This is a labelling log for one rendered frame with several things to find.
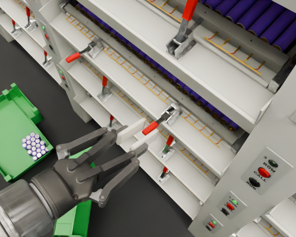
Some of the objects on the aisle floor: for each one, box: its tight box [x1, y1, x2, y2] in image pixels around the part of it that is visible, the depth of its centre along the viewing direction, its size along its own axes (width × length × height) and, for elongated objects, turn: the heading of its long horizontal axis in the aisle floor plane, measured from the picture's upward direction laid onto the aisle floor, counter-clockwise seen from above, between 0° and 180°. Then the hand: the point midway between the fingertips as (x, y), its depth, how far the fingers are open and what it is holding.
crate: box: [0, 89, 55, 183], centre depth 107 cm, size 30×20×8 cm
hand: (137, 136), depth 53 cm, fingers open, 3 cm apart
